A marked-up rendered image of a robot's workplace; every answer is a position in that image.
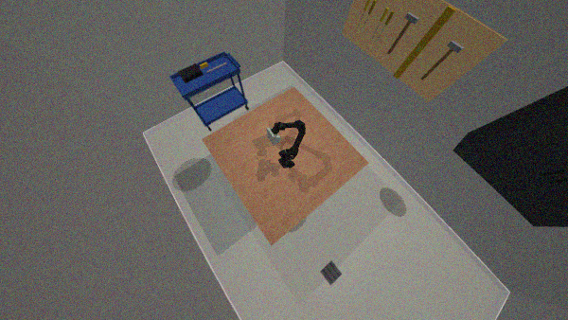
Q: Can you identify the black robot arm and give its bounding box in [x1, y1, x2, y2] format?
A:
[271, 120, 306, 167]

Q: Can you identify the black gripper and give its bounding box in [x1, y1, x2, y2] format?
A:
[278, 150, 294, 168]

